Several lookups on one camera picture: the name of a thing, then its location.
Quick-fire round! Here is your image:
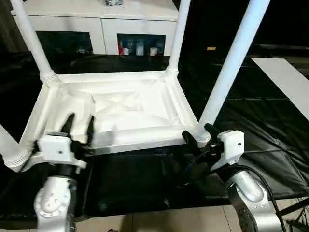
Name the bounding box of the white plastic table top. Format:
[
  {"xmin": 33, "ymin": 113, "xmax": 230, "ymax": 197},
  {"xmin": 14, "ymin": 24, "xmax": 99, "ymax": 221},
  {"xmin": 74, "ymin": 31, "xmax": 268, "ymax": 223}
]
[{"xmin": 14, "ymin": 70, "xmax": 211, "ymax": 174}]

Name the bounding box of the black work mat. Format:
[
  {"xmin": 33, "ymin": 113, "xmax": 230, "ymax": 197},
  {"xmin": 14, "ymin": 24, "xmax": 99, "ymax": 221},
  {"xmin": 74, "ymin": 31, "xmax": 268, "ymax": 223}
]
[{"xmin": 0, "ymin": 52, "xmax": 309, "ymax": 222}]

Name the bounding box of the flat white board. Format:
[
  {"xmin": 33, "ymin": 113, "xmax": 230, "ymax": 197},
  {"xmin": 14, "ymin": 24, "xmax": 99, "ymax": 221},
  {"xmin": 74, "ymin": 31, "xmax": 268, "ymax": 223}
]
[{"xmin": 251, "ymin": 57, "xmax": 309, "ymax": 115}]

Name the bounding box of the black folding stand leg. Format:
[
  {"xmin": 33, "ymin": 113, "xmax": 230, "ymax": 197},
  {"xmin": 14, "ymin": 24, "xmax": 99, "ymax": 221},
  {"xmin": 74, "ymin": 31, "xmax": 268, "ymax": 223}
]
[{"xmin": 275, "ymin": 199, "xmax": 309, "ymax": 218}]

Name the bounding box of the white cabinet with openings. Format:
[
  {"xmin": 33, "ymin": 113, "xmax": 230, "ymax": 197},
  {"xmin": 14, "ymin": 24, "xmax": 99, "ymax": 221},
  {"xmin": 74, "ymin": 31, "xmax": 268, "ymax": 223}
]
[{"xmin": 11, "ymin": 0, "xmax": 186, "ymax": 56}]

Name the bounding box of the grey curtain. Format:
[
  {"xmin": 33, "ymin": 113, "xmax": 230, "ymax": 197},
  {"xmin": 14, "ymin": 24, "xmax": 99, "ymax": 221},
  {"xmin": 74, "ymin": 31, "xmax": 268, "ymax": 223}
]
[{"xmin": 0, "ymin": 14, "xmax": 18, "ymax": 53}]

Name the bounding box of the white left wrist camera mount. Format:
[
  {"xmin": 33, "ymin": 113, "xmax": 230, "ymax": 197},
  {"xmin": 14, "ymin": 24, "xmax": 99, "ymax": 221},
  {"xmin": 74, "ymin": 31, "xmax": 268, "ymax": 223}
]
[{"xmin": 24, "ymin": 134, "xmax": 88, "ymax": 174}]

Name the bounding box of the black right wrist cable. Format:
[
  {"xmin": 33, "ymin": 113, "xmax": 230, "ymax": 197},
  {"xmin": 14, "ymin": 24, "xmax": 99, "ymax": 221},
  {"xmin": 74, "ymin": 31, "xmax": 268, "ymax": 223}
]
[{"xmin": 178, "ymin": 145, "xmax": 286, "ymax": 232}]

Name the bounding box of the black floor cable bundle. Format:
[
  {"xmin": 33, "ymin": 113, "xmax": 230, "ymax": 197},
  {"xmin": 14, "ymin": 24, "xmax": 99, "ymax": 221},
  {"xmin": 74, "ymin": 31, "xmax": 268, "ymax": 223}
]
[{"xmin": 284, "ymin": 198, "xmax": 309, "ymax": 232}]

